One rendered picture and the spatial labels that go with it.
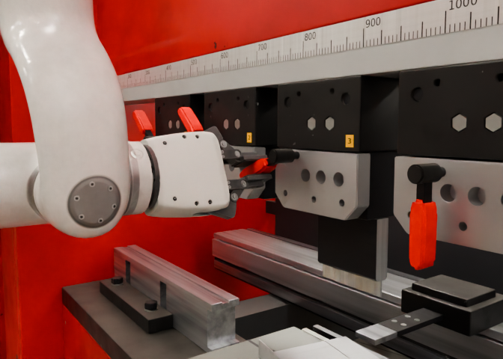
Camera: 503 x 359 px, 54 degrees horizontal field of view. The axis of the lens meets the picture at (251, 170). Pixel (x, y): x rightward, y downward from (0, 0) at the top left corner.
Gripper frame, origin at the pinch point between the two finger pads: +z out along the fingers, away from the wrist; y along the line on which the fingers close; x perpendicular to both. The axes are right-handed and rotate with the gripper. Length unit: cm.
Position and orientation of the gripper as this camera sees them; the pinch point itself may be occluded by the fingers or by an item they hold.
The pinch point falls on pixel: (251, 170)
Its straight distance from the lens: 65.6
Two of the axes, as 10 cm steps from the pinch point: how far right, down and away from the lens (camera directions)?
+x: 5.4, -2.9, -7.9
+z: 8.2, -0.5, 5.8
